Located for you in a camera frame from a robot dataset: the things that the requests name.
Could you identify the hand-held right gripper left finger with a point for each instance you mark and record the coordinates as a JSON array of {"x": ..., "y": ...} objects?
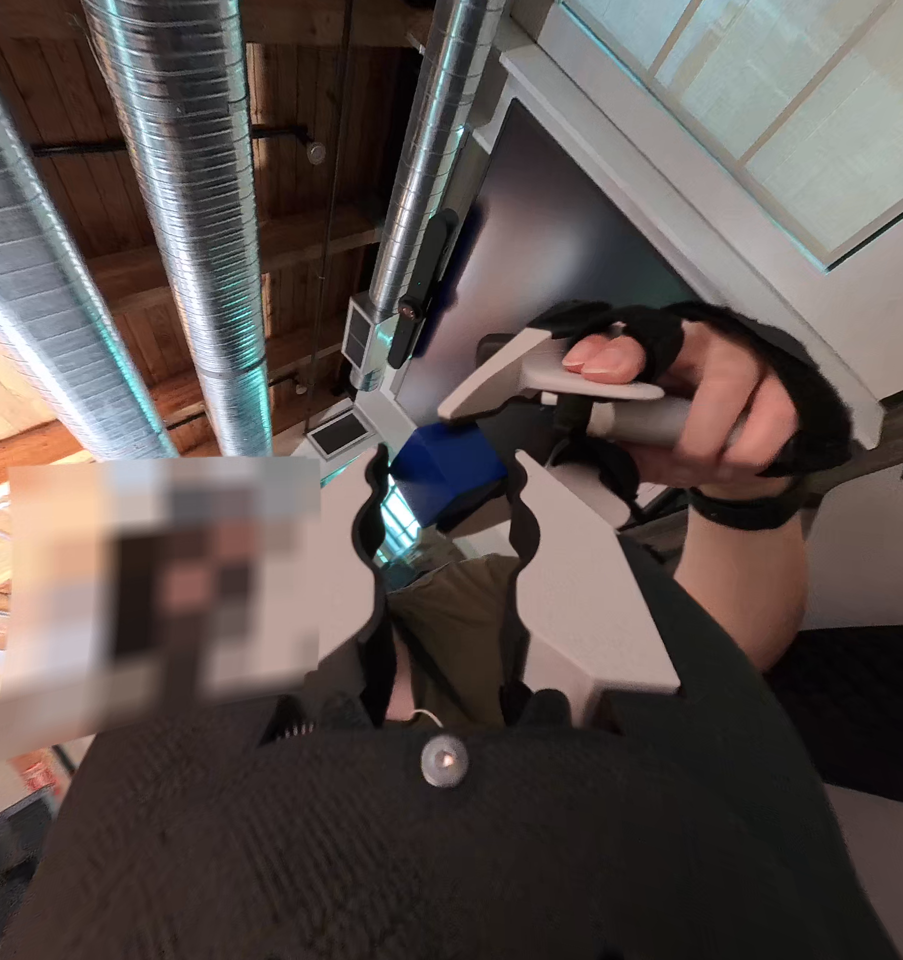
[{"x": 339, "y": 585}]

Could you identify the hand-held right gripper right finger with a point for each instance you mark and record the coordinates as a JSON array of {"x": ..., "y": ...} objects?
[{"x": 594, "y": 607}]

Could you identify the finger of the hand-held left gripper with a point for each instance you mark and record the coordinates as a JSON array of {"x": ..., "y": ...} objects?
[{"x": 496, "y": 375}]

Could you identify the dark blue cube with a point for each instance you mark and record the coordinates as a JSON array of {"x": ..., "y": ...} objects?
[{"x": 451, "y": 465}]

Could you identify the person's left hand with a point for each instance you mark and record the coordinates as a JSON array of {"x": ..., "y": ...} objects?
[{"x": 721, "y": 405}]

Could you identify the white vent grille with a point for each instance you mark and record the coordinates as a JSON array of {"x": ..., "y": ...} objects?
[{"x": 339, "y": 436}]

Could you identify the black mesh pad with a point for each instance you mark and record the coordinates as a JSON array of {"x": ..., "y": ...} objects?
[{"x": 856, "y": 712}]

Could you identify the round ceiling fixture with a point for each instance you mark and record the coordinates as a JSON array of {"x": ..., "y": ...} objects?
[{"x": 316, "y": 152}]

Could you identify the large paned window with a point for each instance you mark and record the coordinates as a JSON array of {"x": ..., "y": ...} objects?
[{"x": 796, "y": 112}]

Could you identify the black video camera bar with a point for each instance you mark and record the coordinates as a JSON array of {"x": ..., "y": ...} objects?
[{"x": 421, "y": 285}]

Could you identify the large black wall screen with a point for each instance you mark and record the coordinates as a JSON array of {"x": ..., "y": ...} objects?
[{"x": 541, "y": 247}]

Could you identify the white wall vent box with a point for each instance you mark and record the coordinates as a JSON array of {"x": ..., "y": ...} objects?
[{"x": 361, "y": 337}]

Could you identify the slim spiral metal duct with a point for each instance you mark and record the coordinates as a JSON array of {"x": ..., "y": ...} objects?
[{"x": 429, "y": 150}]

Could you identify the large spiral metal duct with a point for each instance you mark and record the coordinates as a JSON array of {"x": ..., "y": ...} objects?
[
  {"x": 189, "y": 225},
  {"x": 31, "y": 300}
]

